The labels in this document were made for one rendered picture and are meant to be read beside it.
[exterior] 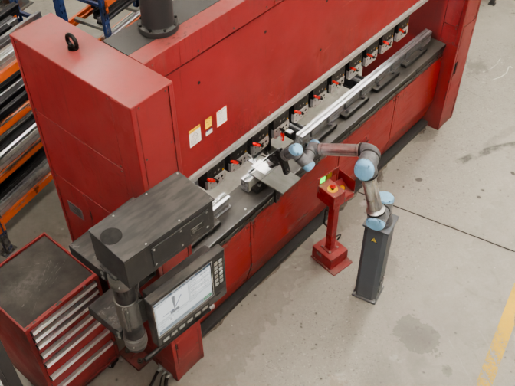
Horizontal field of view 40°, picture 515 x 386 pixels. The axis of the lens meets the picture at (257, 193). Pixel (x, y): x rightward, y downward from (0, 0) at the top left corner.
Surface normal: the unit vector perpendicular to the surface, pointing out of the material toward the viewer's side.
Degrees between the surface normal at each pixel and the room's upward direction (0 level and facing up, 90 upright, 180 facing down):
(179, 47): 90
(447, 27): 90
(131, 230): 0
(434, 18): 90
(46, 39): 0
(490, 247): 0
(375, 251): 90
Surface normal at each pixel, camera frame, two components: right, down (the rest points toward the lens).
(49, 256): 0.00, -0.69
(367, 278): -0.49, 0.63
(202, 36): 0.76, 0.47
